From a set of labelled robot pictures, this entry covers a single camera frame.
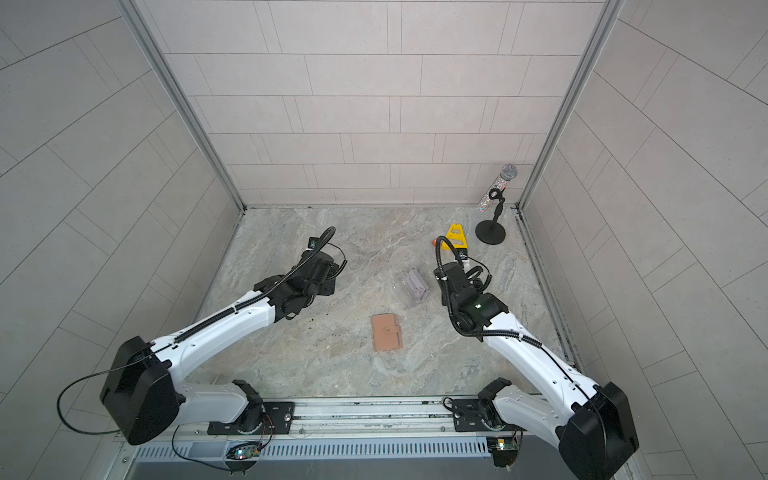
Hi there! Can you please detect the pink leather card holder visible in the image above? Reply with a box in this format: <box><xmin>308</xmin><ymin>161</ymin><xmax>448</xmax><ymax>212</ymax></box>
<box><xmin>371</xmin><ymin>313</ymin><xmax>403</xmax><ymax>352</ymax></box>

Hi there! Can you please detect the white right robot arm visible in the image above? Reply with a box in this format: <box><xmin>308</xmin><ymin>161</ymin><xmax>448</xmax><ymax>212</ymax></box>
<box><xmin>434</xmin><ymin>262</ymin><xmax>639</xmax><ymax>479</ymax></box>

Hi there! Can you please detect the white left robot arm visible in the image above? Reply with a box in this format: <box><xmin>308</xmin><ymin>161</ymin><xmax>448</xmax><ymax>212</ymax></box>
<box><xmin>100</xmin><ymin>249</ymin><xmax>345</xmax><ymax>445</ymax></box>

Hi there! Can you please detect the yellow triangular cone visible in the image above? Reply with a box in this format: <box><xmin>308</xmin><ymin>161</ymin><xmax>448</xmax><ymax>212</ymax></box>
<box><xmin>441</xmin><ymin>223</ymin><xmax>468</xmax><ymax>251</ymax></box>

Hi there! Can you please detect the black microphone stand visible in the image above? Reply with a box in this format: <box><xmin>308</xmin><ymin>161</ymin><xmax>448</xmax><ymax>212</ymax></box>
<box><xmin>475</xmin><ymin>188</ymin><xmax>506</xmax><ymax>245</ymax></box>

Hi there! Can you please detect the right circuit board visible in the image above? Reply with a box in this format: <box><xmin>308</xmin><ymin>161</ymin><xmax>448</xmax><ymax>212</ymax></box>
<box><xmin>486</xmin><ymin>436</ymin><xmax>520</xmax><ymax>468</ymax></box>

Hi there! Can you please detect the glittery silver microphone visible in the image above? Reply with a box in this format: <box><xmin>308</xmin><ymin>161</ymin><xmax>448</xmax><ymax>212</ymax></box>
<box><xmin>478</xmin><ymin>164</ymin><xmax>518</xmax><ymax>212</ymax></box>

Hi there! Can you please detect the left green circuit board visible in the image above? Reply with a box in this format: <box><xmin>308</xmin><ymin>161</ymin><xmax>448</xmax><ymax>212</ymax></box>
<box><xmin>226</xmin><ymin>442</ymin><xmax>262</xmax><ymax>461</ymax></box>

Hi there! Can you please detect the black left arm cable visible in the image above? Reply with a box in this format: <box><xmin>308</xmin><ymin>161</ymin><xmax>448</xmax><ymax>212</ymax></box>
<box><xmin>56</xmin><ymin>226</ymin><xmax>348</xmax><ymax>472</ymax></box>

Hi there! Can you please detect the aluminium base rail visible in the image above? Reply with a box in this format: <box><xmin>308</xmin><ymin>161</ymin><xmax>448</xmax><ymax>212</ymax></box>
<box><xmin>113</xmin><ymin>392</ymin><xmax>622</xmax><ymax>445</ymax></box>

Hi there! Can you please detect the aluminium corner post left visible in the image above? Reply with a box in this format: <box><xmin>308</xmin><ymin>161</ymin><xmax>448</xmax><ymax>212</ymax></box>
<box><xmin>115</xmin><ymin>0</ymin><xmax>247</xmax><ymax>213</ymax></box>

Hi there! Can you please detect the aluminium corner post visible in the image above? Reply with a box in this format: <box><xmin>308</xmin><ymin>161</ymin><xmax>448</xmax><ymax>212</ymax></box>
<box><xmin>115</xmin><ymin>0</ymin><xmax>247</xmax><ymax>213</ymax></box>
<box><xmin>517</xmin><ymin>0</ymin><xmax>624</xmax><ymax>213</ymax></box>

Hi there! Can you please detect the aluminium corner post right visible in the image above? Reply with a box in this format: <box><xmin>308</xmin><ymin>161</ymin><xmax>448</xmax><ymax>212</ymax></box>
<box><xmin>517</xmin><ymin>0</ymin><xmax>624</xmax><ymax>213</ymax></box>

